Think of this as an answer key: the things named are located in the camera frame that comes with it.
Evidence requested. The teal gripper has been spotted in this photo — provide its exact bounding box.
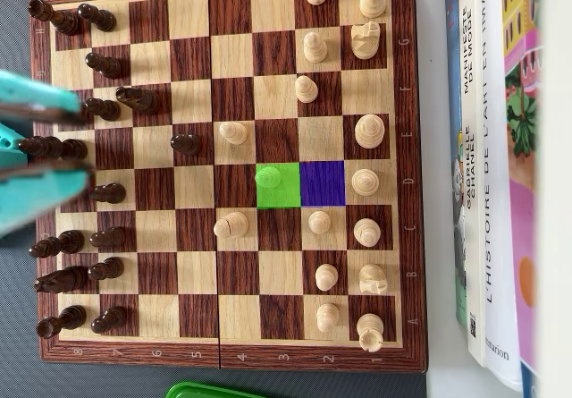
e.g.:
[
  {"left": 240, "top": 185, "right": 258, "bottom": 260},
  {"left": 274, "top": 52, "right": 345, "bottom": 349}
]
[{"left": 0, "top": 70, "right": 97, "bottom": 241}]

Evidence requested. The dark wooden chess king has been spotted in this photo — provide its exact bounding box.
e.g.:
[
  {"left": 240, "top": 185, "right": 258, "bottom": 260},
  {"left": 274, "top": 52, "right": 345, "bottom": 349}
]
[{"left": 18, "top": 134, "right": 89, "bottom": 164}]

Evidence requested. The dark wooden chess pawn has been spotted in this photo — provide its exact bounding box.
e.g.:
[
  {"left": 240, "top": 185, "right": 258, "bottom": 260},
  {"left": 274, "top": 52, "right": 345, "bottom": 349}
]
[
  {"left": 76, "top": 3, "right": 118, "bottom": 33},
  {"left": 84, "top": 51, "right": 126, "bottom": 80},
  {"left": 170, "top": 132, "right": 203, "bottom": 157},
  {"left": 90, "top": 305, "right": 129, "bottom": 334},
  {"left": 83, "top": 97, "right": 122, "bottom": 123},
  {"left": 90, "top": 226, "right": 128, "bottom": 249},
  {"left": 87, "top": 256, "right": 125, "bottom": 284},
  {"left": 88, "top": 182, "right": 128, "bottom": 206}
]

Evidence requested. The dark wooden chess bishop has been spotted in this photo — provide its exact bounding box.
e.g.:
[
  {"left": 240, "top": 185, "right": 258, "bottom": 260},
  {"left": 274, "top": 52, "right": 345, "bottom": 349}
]
[{"left": 29, "top": 229, "right": 87, "bottom": 258}]

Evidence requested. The dark wooden chess knight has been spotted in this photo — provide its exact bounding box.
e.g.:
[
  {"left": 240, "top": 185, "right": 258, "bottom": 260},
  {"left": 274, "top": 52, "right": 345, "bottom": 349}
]
[
  {"left": 114, "top": 85, "right": 162, "bottom": 115},
  {"left": 34, "top": 265, "right": 89, "bottom": 295}
]

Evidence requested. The dark wooden chess rook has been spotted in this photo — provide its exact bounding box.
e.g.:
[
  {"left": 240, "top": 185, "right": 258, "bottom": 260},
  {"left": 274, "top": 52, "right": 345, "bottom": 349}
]
[
  {"left": 28, "top": 0, "right": 82, "bottom": 38},
  {"left": 36, "top": 304, "right": 88, "bottom": 341}
]

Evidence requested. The white wooden chess bishop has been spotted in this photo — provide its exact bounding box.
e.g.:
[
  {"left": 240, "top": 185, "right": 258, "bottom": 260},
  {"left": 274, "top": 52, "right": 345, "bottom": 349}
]
[
  {"left": 353, "top": 217, "right": 383, "bottom": 249},
  {"left": 213, "top": 211, "right": 250, "bottom": 240}
]

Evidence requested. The white wooden chess queen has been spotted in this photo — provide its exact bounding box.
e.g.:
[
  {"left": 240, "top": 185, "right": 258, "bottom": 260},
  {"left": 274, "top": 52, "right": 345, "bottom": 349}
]
[{"left": 350, "top": 168, "right": 382, "bottom": 198}]

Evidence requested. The white wooden chess king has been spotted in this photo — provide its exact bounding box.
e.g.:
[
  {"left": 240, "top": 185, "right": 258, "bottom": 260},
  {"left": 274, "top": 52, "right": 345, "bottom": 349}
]
[{"left": 354, "top": 114, "right": 387, "bottom": 150}]

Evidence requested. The white wooden chess knight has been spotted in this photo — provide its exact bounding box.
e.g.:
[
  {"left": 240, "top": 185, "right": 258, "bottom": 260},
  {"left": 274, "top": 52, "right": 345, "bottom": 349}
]
[
  {"left": 350, "top": 21, "right": 383, "bottom": 61},
  {"left": 358, "top": 263, "right": 389, "bottom": 297}
]

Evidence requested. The wooden folding chessboard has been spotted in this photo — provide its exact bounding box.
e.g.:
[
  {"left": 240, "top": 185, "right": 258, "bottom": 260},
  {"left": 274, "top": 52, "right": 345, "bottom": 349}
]
[{"left": 27, "top": 0, "right": 429, "bottom": 375}]

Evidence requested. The green plastic container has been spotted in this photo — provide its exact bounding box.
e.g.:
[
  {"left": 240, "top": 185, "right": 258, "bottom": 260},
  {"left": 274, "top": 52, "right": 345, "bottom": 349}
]
[{"left": 165, "top": 381, "right": 272, "bottom": 398}]

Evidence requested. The thin blue illustrated book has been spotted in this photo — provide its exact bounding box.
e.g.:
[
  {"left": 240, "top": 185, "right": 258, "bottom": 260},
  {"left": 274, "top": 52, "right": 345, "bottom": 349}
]
[{"left": 443, "top": 0, "right": 471, "bottom": 326}]

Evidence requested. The white Gabrielle Chanel book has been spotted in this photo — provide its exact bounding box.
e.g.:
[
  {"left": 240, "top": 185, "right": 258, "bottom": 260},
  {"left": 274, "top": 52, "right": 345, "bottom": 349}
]
[{"left": 458, "top": 0, "right": 489, "bottom": 368}]

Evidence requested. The white art history book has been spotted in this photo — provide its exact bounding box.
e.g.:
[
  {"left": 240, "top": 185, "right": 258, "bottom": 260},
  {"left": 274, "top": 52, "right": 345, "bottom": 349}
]
[{"left": 478, "top": 0, "right": 525, "bottom": 393}]

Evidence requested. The pink yellow illustrated book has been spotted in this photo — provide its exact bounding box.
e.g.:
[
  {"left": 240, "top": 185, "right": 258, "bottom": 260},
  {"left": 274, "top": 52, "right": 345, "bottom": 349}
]
[{"left": 500, "top": 0, "right": 544, "bottom": 377}]

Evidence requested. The dark blue book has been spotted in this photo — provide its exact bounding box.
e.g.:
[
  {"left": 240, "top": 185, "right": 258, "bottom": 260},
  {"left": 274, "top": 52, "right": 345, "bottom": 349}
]
[{"left": 520, "top": 361, "right": 543, "bottom": 398}]

